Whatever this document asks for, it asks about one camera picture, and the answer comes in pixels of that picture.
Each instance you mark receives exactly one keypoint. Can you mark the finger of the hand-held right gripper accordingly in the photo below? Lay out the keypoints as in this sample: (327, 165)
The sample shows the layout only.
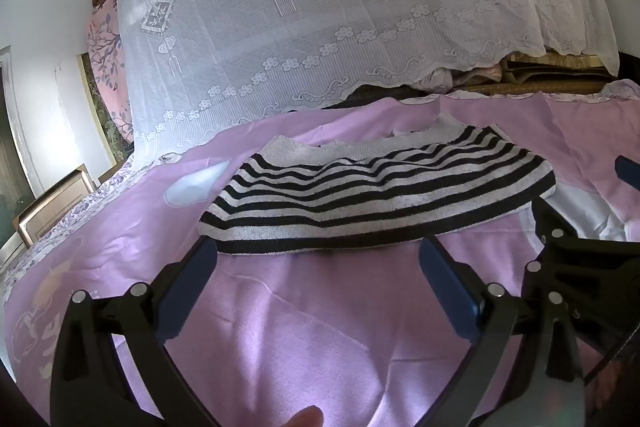
(629, 174)
(544, 216)

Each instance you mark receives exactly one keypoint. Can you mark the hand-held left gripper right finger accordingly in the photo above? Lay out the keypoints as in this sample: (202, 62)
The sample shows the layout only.
(450, 289)

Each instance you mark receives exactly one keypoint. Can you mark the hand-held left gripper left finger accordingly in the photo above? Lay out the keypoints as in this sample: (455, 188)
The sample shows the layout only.
(186, 292)

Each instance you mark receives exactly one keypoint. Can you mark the black white striped sweater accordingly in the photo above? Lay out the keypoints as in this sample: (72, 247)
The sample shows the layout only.
(375, 192)

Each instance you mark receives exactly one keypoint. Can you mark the person's left hand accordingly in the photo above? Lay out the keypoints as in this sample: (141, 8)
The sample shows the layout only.
(306, 418)

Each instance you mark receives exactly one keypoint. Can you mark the woven straw mat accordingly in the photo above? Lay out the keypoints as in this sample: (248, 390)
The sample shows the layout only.
(550, 84)

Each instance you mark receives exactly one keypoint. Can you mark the pink bed sheet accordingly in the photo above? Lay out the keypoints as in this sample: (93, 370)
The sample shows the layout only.
(310, 332)

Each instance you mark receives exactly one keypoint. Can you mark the dark cloth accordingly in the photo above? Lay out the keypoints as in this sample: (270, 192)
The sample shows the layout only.
(370, 93)

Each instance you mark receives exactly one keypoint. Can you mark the floral pink pillow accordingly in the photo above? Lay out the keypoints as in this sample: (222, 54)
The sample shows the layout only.
(107, 57)

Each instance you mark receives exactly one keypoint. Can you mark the white lace curtain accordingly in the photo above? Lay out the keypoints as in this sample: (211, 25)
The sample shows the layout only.
(325, 7)

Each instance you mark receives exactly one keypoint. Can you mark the green framed wall panel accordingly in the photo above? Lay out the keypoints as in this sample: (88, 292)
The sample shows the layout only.
(102, 107)

